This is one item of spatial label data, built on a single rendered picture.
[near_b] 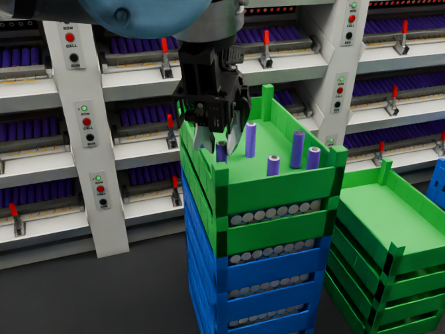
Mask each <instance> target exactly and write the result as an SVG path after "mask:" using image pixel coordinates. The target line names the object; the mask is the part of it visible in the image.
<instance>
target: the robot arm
mask: <svg viewBox="0 0 445 334"><path fill-rule="evenodd" d="M249 1H250V0H0V16H2V17H5V18H8V19H27V20H38V21H55V22H65V23H82V24H92V25H101V26H102V27H104V28H106V29H107V30H109V31H111V32H113V33H115V34H117V35H120V36H123V37H126V38H133V39H157V38H165V37H169V36H172V37H174V38H176V39H177V45H178V46H179V47H180V49H179V51H178V55H179V63H180V68H181V76H182V78H181V79H180V81H179V83H178V85H177V87H176V89H175V91H174V92H173V94H172V100H173V107H174V111H175V117H176V121H177V128H178V129H180V128H181V126H182V124H183V122H184V120H185V121H189V122H190V123H192V124H194V128H195V135H194V138H193V151H195V152H196V151H197V150H198V149H199V147H200V146H201V145H202V144H203V146H204V147H205V148H206V149H207V150H208V151H209V152H210V153H211V154H213V153H214V149H215V137H214V134H213V133H223V131H224V128H225V127H226V129H227V131H226V134H225V136H226V138H227V144H226V153H227V156H230V155H231V154H232V153H233V152H234V151H235V150H236V148H237V146H238V143H239V141H240V138H241V136H242V133H243V130H244V127H245V125H246V122H247V120H248V118H249V115H250V111H251V107H252V102H251V98H250V94H249V92H248V88H249V86H248V85H243V81H242V80H243V77H244V74H243V73H242V72H241V71H240V70H238V66H237V65H236V64H243V61H244V50H245V47H244V46H239V45H238V43H237V42H236V39H237V32H238V31H239V30H240V29H241V28H242V27H243V25H244V6H248V4H249ZM182 99H183V101H182ZM178 100H179V104H180V108H181V114H180V116H179V114H178V110H177V102H178ZM183 103H184V106H185V108H186V109H187V111H186V112H185V113H184V109H183Z"/></svg>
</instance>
